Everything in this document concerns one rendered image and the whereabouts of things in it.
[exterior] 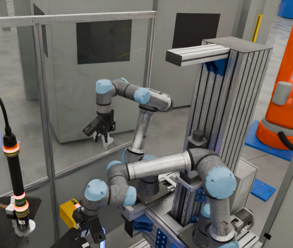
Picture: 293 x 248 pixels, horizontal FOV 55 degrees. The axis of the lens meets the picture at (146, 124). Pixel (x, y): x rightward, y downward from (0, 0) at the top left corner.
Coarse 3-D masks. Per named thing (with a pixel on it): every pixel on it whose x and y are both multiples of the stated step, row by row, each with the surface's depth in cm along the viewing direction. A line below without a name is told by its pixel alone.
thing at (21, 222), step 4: (4, 128) 83; (8, 128) 83; (8, 132) 83; (4, 136) 83; (8, 136) 84; (12, 136) 84; (4, 140) 83; (8, 140) 83; (12, 140) 84; (16, 140) 86; (4, 144) 84; (8, 144) 84; (12, 144) 84; (28, 216) 101; (20, 220) 100; (24, 220) 100; (28, 220) 101; (20, 224) 101; (24, 224) 101; (28, 224) 102; (20, 228) 102; (24, 228) 102
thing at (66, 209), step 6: (66, 204) 166; (72, 204) 166; (78, 204) 167; (60, 210) 165; (66, 210) 162; (72, 210) 162; (60, 216) 168; (66, 216) 160; (66, 222) 163; (72, 222) 156
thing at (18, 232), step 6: (12, 204) 101; (6, 210) 99; (12, 210) 99; (12, 216) 99; (12, 222) 101; (18, 222) 102; (30, 222) 105; (18, 228) 102; (30, 228) 103; (18, 234) 101; (24, 234) 101; (30, 234) 102
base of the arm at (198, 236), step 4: (196, 228) 154; (196, 232) 152; (200, 232) 150; (192, 236) 156; (196, 236) 152; (200, 236) 150; (204, 236) 148; (196, 240) 152; (200, 240) 150; (204, 240) 149; (208, 240) 149; (196, 244) 152; (200, 244) 150; (204, 244) 149; (208, 244) 150
